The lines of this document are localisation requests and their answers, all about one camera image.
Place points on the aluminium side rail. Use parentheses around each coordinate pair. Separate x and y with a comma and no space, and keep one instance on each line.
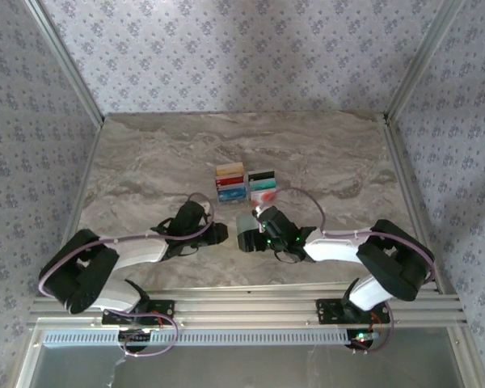
(396,149)
(77,202)

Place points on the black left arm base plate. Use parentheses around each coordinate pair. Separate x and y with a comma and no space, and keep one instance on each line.
(165,309)

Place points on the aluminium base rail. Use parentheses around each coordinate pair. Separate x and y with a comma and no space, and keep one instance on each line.
(246,307)

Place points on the white red card stack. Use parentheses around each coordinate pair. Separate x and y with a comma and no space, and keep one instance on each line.
(258,198)

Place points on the blue card stack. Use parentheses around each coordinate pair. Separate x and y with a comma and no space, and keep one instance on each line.
(232,195)

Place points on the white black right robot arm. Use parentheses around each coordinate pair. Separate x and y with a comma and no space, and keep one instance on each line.
(335,246)

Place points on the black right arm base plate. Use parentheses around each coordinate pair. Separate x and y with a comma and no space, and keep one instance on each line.
(327,313)

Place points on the gold card stack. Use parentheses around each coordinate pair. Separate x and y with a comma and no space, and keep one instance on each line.
(229,169)

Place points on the green card holder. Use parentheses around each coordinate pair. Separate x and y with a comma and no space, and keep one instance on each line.
(246,224)

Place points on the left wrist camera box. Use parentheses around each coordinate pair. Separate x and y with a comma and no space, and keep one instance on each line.
(206,214)

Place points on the aluminium frame post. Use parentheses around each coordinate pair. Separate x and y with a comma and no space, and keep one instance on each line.
(64,60)
(424,60)

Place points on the right controller board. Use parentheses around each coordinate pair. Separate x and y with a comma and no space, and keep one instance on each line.
(361,336)

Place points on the left controller board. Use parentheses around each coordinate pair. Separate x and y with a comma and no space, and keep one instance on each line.
(133,334)

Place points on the grey metal panel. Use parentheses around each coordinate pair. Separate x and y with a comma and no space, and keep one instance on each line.
(246,368)

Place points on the black card stack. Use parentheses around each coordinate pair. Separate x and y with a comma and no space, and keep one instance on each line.
(262,175)

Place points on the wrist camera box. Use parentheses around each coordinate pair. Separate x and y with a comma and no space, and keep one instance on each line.
(272,226)
(206,214)

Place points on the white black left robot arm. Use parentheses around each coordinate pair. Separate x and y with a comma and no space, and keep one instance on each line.
(137,248)

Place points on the controller board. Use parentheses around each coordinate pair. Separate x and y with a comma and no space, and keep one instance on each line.
(133,334)
(361,336)

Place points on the teal card stack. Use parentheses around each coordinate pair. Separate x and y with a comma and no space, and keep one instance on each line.
(263,185)

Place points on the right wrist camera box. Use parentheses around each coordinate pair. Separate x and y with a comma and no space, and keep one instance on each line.
(272,226)

